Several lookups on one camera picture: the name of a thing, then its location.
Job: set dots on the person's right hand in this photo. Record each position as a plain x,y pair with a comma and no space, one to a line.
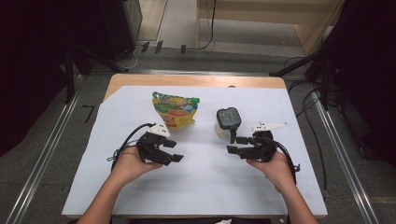
277,172

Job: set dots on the black cabinet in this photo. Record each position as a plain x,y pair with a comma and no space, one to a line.
120,28

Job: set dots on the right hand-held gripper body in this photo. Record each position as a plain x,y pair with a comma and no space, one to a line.
263,147

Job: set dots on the white crumpled paper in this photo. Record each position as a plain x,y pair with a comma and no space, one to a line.
223,221

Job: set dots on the white paper table cover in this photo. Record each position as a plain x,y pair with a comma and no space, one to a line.
199,186

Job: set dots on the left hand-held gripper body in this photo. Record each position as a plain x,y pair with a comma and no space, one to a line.
149,144

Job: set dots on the yellow spout pouch green cap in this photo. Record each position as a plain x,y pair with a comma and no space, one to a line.
176,110

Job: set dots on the black stand legs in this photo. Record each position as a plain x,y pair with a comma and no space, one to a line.
77,62
311,60

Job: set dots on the person's left hand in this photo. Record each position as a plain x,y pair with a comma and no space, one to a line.
130,166

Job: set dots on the light wooden furniture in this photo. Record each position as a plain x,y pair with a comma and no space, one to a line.
267,12

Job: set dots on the metal floor rail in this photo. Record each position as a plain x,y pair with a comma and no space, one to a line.
345,161
40,168

